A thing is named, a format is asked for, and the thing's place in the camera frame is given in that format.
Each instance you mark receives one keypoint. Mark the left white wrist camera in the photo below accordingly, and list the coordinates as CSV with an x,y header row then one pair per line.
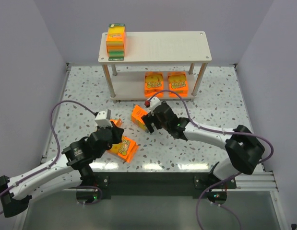
x,y
102,118

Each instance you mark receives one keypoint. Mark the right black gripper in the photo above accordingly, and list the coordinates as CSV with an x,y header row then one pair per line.
x,y
149,120

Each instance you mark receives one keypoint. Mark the white two-tier shelf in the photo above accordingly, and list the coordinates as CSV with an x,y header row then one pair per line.
x,y
155,50

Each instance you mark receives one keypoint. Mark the orange box green end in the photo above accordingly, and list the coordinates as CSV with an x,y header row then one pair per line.
x,y
136,117

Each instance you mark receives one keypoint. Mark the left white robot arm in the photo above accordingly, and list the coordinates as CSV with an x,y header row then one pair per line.
x,y
71,168

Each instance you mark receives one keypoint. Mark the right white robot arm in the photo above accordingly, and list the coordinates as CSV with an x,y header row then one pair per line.
x,y
244,150

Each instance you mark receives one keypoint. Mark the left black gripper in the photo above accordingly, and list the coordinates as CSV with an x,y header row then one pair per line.
x,y
116,132

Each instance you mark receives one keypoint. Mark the green orange sponge box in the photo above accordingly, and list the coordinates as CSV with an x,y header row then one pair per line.
x,y
116,41

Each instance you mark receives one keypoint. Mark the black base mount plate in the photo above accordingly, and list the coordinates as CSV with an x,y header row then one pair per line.
x,y
146,184

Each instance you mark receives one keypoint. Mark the orange Scrub Daddy box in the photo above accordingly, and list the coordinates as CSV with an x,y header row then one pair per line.
x,y
178,83
125,150

